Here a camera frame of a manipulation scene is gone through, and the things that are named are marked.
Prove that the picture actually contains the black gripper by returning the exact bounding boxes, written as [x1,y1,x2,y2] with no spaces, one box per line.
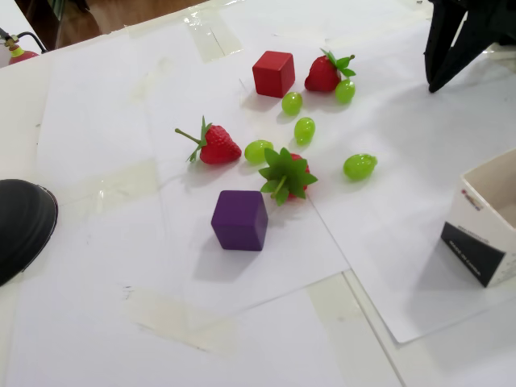
[423,0,516,94]

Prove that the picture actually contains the red wooden cube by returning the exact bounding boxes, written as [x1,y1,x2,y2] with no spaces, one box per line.
[252,50,296,98]

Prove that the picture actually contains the purple wooden cube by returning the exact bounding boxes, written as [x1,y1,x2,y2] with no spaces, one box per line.
[210,189,269,252]

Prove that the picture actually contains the green plastic grape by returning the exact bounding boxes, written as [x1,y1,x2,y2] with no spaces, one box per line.
[343,153,379,181]
[244,139,275,165]
[335,78,356,103]
[281,91,304,116]
[293,116,316,145]

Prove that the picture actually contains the red plastic strawberry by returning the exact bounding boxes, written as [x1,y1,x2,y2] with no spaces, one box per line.
[174,115,243,165]
[304,48,357,93]
[258,147,318,207]

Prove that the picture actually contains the open white black cardboard box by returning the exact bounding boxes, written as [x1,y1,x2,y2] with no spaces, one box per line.
[439,148,516,289]

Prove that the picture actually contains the dark brown cabinet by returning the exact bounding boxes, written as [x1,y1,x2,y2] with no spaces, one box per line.
[14,0,102,52]

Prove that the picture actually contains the red fire extinguisher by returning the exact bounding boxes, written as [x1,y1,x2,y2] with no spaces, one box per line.
[0,27,48,66]

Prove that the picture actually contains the black round object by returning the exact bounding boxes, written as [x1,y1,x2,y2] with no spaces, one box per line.
[0,178,60,288]

